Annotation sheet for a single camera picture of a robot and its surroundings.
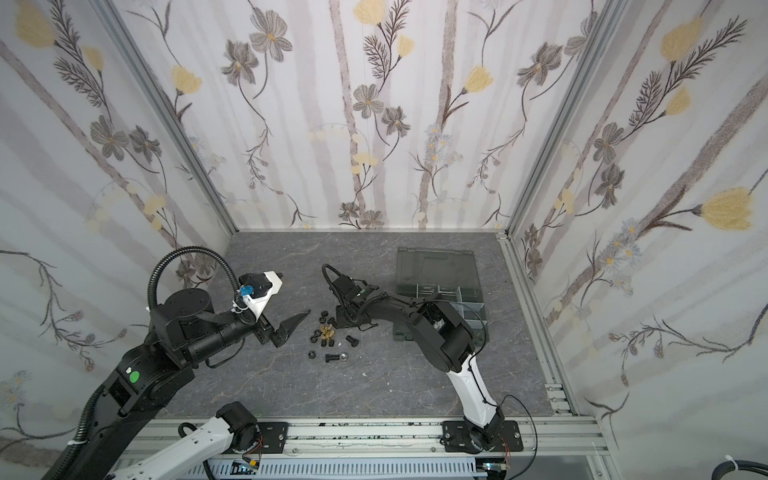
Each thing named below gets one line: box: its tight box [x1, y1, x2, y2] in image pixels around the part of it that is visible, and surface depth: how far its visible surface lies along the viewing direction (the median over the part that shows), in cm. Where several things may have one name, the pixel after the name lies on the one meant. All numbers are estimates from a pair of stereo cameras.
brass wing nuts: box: [320, 323, 335, 340], surface depth 95 cm
